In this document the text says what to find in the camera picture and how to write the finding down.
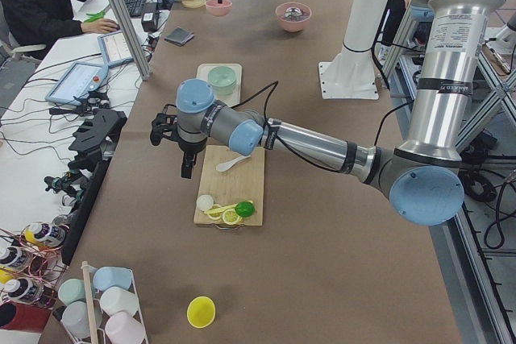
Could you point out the white paint bottle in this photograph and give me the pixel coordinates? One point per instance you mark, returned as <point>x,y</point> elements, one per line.
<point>24,290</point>

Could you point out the aluminium frame post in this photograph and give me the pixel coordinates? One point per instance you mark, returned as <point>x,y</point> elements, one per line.
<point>131,37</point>

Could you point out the teach pendant tablet far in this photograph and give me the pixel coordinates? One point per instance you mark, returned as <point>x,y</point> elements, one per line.
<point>114,49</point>

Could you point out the lemon slice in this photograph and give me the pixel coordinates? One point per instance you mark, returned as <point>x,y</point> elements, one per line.
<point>231,217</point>
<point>215,213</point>

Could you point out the bamboo cutting board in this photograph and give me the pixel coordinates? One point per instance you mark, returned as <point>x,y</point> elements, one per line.
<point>242,182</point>

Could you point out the cream rabbit tray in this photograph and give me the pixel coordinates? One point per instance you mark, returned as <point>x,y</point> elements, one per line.
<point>234,98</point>

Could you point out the black power adapter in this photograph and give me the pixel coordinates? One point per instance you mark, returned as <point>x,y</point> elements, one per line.
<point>150,16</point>

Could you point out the stacked green bowls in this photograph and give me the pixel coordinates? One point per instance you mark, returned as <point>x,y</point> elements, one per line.
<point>223,80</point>

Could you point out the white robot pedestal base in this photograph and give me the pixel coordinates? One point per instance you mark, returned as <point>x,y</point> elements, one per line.
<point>351,74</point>

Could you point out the large pink bowl with ice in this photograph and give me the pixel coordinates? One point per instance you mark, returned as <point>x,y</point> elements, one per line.
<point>288,26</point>

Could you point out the yellow plastic knife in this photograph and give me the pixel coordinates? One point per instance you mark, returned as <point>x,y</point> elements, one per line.
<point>230,206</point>

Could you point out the mint green cup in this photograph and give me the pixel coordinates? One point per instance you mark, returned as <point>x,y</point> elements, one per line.
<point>71,290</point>

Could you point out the teach pendant tablet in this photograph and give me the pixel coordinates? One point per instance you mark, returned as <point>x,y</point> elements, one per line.
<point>114,49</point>
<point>77,82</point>

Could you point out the light blue cup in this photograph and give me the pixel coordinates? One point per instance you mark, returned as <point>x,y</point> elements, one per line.
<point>108,277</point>

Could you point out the teach pendant tablet near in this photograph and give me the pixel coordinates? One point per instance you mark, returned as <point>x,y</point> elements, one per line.
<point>77,82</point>

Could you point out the small pink bowl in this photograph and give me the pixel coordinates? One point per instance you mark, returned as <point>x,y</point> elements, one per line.
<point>218,9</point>

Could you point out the pink cup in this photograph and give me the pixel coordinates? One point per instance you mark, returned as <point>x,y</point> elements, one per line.
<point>123,328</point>

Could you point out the grey folded cloth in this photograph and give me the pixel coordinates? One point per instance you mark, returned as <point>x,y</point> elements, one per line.
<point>179,36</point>

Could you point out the yellow paint bottle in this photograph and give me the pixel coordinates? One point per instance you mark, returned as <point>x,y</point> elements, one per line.
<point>48,234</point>

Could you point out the black tool holder stand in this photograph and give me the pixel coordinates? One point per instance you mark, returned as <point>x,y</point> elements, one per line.
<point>89,137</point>

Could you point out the red cup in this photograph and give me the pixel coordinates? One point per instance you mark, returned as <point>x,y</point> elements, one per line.
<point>24,318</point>

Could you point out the white plastic spoon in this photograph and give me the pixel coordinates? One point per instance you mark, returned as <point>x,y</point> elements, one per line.
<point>225,166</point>

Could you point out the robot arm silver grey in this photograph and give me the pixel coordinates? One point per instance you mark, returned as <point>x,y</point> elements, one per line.
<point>419,176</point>

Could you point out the grey cup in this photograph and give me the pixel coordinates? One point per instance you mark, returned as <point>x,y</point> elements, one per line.
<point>75,319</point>

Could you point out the wire cup rack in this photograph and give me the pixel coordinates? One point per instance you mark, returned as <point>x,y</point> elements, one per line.
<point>96,316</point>

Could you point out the white cup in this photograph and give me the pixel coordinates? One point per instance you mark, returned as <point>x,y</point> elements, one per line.
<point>116,299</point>

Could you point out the white steamed bun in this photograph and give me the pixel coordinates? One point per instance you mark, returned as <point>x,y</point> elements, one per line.
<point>205,202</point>

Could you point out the green lime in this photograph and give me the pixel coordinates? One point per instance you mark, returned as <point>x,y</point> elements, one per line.
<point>245,209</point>

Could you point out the yellow plastic cup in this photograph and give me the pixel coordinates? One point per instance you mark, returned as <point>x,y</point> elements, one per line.
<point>201,312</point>

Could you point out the person in black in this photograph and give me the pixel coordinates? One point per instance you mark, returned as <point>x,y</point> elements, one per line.
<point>33,22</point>

